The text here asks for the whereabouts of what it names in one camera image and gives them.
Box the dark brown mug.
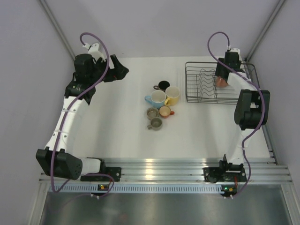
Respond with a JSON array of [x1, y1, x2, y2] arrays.
[[153, 81, 170, 92]]

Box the grey-brown stoneware cup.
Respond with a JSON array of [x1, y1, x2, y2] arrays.
[[147, 117, 163, 131]]

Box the grey wire dish rack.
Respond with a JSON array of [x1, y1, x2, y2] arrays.
[[185, 61, 257, 105]]

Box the light blue ceramic mug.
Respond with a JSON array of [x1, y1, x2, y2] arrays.
[[144, 90, 166, 109]]

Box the small orange cup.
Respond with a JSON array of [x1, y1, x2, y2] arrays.
[[159, 106, 175, 119]]

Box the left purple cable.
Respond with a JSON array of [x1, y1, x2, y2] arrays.
[[50, 32, 115, 197]]

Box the fluted beige small cup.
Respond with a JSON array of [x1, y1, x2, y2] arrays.
[[146, 107, 159, 120]]

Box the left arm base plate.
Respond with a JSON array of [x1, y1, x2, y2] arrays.
[[80, 167, 122, 182]]

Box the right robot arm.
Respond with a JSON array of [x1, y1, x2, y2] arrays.
[[215, 50, 270, 181]]

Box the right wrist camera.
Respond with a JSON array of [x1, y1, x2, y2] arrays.
[[229, 48, 240, 55]]

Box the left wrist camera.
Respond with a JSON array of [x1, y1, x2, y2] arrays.
[[88, 43, 104, 60]]

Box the perforated cable duct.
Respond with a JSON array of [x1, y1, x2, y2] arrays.
[[61, 183, 227, 194]]

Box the pink ceramic mug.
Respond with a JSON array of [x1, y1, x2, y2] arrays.
[[215, 76, 228, 88]]

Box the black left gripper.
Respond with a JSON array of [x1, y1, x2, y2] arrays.
[[89, 54, 128, 85]]

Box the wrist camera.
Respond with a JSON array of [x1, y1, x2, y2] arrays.
[[229, 48, 240, 55], [88, 43, 104, 60]]

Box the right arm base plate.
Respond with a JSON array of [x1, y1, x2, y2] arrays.
[[203, 167, 247, 183]]

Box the aluminium mounting rail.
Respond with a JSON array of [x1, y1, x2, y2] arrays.
[[38, 158, 293, 185]]

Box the yellow ceramic mug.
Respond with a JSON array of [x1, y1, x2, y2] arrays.
[[165, 86, 180, 106]]

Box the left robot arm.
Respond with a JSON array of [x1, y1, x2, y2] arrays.
[[36, 53, 129, 181]]

